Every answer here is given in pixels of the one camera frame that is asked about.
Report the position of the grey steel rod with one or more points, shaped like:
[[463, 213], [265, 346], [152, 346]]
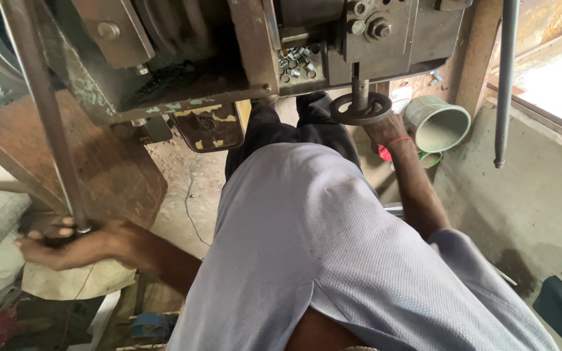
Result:
[[504, 83]]

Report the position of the person's left hand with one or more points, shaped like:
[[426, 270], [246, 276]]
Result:
[[83, 246]]

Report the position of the black and yellow metal plate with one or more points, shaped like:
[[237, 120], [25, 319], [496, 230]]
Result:
[[209, 126]]

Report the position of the pile of small metal sleeves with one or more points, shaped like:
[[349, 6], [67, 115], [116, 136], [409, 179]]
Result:
[[298, 62]]

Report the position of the person's dark trousers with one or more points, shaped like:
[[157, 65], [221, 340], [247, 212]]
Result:
[[293, 134]]

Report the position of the person's grey shirt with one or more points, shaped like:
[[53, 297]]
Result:
[[330, 263]]

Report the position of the green plastic mug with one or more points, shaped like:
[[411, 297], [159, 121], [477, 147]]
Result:
[[435, 124]]

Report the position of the person's right hand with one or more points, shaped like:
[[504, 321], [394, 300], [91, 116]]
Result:
[[383, 130]]

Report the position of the long grey steel lever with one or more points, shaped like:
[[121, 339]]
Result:
[[42, 107]]

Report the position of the brown wooden board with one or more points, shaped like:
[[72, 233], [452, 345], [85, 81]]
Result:
[[90, 161]]

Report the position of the red wrist thread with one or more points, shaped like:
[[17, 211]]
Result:
[[398, 141]]

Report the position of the black machine handwheel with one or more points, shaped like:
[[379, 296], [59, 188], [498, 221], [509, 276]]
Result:
[[360, 108]]

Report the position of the grey metal press machine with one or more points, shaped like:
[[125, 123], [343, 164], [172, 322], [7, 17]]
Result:
[[203, 53]]

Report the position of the tan paper bag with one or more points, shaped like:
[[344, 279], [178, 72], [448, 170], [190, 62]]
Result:
[[76, 280]]

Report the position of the person's left fingers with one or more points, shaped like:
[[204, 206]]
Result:
[[51, 234]]

